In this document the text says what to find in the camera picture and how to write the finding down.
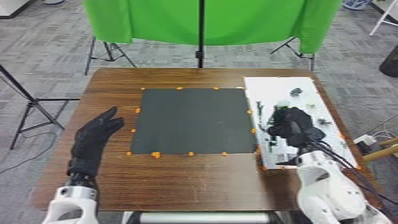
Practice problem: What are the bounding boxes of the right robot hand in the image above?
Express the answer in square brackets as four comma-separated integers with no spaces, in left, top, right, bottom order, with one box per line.
[265,107,328,148]

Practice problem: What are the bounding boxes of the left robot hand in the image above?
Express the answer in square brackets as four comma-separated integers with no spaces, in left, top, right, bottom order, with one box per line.
[66,106,127,178]

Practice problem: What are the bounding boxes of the green sprig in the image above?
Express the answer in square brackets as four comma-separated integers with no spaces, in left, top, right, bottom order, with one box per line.
[315,116,335,128]
[289,87,306,99]
[255,100,267,125]
[269,133,281,154]

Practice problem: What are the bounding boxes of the white flower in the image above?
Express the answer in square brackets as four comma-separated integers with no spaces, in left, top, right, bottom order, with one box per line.
[276,98,296,109]

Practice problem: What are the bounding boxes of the white sheet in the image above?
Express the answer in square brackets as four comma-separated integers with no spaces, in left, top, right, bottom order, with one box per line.
[242,76,363,171]

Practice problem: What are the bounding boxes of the white power strip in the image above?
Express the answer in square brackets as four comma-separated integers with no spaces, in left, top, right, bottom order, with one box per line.
[354,133,381,145]

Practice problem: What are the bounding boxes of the black tripod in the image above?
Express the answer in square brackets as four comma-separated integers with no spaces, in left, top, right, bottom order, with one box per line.
[0,64,82,151]

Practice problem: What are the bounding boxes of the dark mat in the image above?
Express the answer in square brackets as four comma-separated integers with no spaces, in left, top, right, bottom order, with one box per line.
[130,87,262,155]

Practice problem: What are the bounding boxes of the black backdrop stand legs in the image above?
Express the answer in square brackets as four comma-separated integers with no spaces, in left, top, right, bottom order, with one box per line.
[269,35,319,72]
[84,36,139,76]

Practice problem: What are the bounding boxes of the pale grey bar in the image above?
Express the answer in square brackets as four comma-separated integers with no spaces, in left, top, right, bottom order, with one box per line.
[125,211,289,224]

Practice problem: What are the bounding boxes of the black backdrop pole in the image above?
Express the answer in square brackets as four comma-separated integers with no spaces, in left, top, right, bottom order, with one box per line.
[194,0,209,70]

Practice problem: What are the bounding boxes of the white stand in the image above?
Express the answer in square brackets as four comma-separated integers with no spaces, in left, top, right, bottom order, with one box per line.
[369,0,398,37]

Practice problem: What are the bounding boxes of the black cable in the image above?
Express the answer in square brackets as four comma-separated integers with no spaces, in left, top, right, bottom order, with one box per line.
[308,140,398,206]

